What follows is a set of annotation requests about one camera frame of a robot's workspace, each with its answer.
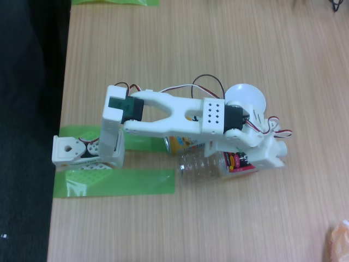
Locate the clear plastic bottle red label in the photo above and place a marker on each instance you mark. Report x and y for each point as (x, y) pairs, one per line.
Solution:
(199, 166)

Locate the orange drink bottle can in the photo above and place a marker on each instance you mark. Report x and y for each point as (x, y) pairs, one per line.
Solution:
(181, 144)

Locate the small white round plate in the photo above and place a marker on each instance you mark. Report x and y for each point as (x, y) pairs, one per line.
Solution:
(245, 92)

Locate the orange plastic bag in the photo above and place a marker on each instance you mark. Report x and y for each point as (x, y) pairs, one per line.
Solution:
(340, 243)

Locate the long green tape strip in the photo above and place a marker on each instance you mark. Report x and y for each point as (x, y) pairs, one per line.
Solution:
(136, 183)

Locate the green tape at table edge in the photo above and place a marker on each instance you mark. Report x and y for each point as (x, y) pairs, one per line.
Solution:
(122, 2)

